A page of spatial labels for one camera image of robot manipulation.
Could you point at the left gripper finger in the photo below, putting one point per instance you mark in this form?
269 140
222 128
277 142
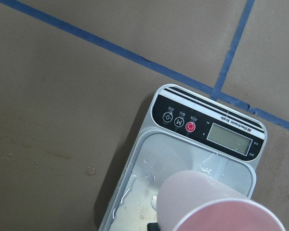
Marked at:
153 225

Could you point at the pink paper cup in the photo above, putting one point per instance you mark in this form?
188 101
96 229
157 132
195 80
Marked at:
192 201

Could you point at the silver electronic kitchen scale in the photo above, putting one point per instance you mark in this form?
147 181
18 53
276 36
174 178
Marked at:
183 130

